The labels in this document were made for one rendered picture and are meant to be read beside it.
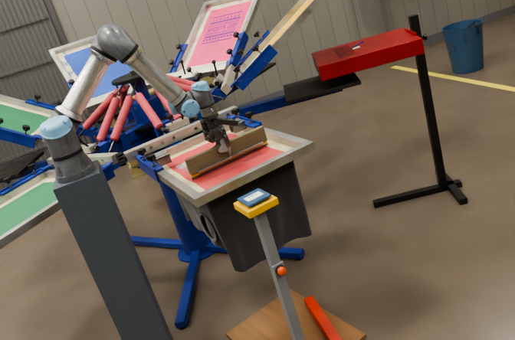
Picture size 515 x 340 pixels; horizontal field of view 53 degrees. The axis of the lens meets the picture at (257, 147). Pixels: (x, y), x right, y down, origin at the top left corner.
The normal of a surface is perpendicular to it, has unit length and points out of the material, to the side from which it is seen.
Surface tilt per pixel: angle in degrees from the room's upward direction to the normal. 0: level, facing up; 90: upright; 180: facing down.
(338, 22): 90
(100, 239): 90
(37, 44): 90
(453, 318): 0
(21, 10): 90
